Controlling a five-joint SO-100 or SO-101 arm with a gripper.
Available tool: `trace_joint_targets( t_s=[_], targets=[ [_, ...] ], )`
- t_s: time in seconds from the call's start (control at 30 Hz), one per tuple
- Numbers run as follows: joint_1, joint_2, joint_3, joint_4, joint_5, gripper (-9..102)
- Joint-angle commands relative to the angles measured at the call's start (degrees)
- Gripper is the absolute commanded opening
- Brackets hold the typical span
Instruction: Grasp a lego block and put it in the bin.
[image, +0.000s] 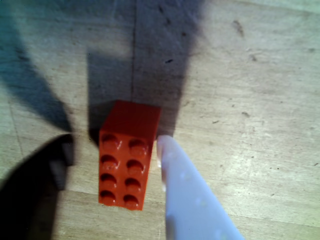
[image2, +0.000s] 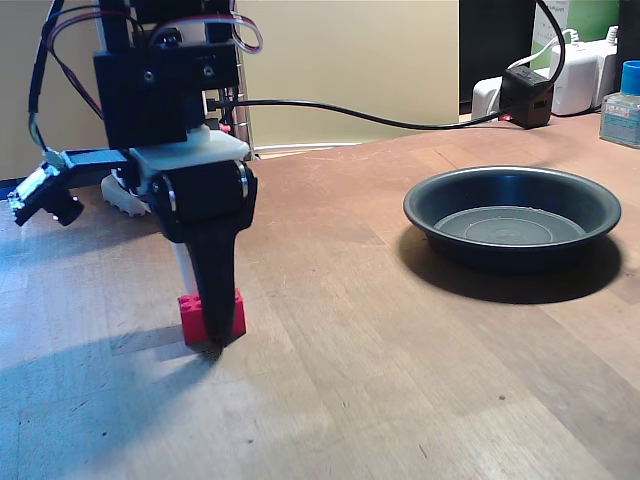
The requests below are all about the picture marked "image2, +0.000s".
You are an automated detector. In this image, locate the red lego block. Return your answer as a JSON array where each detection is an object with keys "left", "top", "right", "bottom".
[{"left": 177, "top": 287, "right": 248, "bottom": 347}]

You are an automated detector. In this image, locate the chrome metal pole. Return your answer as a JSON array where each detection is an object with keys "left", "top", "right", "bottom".
[{"left": 231, "top": 47, "right": 255, "bottom": 162}]

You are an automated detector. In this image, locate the white power strip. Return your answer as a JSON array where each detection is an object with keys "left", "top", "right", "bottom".
[{"left": 470, "top": 74, "right": 506, "bottom": 122}]

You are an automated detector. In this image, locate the dark round metal pan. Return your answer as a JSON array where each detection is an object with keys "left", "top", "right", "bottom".
[{"left": 402, "top": 164, "right": 623, "bottom": 274}]

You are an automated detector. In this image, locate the black monitor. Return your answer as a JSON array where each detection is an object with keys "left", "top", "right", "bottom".
[{"left": 458, "top": 0, "right": 537, "bottom": 119}]

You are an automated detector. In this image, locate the black cube power adapter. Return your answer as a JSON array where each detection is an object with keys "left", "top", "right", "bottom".
[{"left": 499, "top": 64, "right": 556, "bottom": 131}]

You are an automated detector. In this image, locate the white power adapter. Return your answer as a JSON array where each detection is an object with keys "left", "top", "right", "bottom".
[{"left": 548, "top": 41, "right": 620, "bottom": 118}]

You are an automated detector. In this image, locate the clear bottle, blue cap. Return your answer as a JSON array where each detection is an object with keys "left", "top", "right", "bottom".
[{"left": 598, "top": 59, "right": 640, "bottom": 150}]

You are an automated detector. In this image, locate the green and white box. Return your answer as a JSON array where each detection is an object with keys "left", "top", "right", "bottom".
[{"left": 531, "top": 0, "right": 622, "bottom": 72}]

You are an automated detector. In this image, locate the black camera on mount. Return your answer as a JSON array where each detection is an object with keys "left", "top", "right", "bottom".
[{"left": 6, "top": 148, "right": 130, "bottom": 228}]

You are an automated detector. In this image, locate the long black usb cable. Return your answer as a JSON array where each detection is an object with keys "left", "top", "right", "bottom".
[{"left": 206, "top": 97, "right": 507, "bottom": 132}]

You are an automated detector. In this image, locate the thin camera cable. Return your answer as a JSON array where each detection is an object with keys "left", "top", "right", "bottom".
[{"left": 26, "top": 0, "right": 67, "bottom": 157}]

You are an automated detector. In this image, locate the thick black power cable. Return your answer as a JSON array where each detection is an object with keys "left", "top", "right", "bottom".
[{"left": 506, "top": 0, "right": 567, "bottom": 72}]

